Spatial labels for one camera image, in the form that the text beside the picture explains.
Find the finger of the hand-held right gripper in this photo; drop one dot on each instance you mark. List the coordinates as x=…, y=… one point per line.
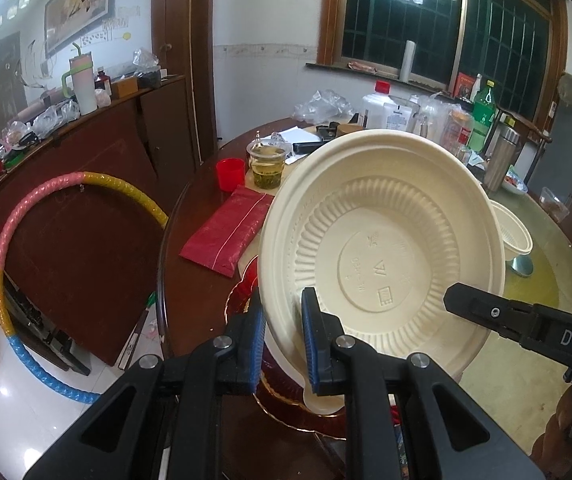
x=486, y=312

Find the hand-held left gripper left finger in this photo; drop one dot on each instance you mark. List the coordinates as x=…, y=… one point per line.
x=256, y=340

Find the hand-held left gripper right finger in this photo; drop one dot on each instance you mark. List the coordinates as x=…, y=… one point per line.
x=313, y=345

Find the red scalloped gold-trim plate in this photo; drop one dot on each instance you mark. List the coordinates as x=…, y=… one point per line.
x=238, y=300

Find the large cream plastic bowl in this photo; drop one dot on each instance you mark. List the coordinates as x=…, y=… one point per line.
x=381, y=240

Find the person's right hand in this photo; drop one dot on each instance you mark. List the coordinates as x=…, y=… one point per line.
x=563, y=425

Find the small cream plastic bowl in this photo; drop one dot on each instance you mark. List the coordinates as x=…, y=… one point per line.
x=516, y=230

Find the red plastic packet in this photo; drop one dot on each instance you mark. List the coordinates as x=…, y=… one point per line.
x=226, y=230

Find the small clear plastic tub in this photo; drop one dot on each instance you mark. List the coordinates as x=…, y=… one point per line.
x=551, y=205

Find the plate of food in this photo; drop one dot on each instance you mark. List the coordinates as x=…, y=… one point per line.
x=516, y=182

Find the stainless steel thermos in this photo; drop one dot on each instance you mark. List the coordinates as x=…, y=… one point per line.
x=501, y=160

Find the red plastic cup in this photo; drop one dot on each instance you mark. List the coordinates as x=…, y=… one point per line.
x=230, y=175

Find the glass cup of tea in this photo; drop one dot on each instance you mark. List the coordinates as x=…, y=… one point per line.
x=266, y=165

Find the dark wooden board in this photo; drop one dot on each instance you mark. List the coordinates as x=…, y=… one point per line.
x=81, y=270

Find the green plastic bottle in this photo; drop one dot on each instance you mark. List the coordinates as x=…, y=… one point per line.
x=483, y=120

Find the black flat device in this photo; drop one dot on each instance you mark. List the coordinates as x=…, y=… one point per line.
x=308, y=147

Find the clear plastic container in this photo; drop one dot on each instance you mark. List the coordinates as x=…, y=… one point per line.
x=433, y=120

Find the white papers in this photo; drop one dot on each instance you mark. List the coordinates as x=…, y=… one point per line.
x=296, y=136

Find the white slim bottle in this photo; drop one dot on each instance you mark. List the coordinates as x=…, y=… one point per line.
x=474, y=90

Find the red box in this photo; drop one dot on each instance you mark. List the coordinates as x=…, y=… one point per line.
x=463, y=85

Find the clear bottle with red cap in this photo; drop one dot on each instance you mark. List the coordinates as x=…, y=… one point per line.
x=383, y=107

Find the clear crumpled plastic bag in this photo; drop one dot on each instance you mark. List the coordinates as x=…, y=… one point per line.
x=323, y=105

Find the dark wooden sideboard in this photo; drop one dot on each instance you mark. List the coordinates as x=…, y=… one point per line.
x=131, y=130

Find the pink yellow blue hula hoop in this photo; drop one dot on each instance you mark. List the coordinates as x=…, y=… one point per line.
x=41, y=190

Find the white paper roll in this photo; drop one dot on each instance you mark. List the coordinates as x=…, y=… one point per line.
x=407, y=60

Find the small wooden box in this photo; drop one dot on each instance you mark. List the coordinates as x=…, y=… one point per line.
x=125, y=88

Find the dark plastic bag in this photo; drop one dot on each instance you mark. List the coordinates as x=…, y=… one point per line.
x=147, y=72

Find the brown glass bottle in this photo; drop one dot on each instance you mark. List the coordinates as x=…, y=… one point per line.
x=102, y=87

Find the clear plastic bag of goods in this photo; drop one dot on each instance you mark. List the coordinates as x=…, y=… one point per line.
x=56, y=117

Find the white pink green tumbler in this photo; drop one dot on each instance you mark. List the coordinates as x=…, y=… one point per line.
x=82, y=85

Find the dark window with wooden frame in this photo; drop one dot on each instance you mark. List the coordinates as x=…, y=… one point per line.
x=441, y=10

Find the framed wall painting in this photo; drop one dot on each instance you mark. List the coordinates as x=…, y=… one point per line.
x=78, y=5

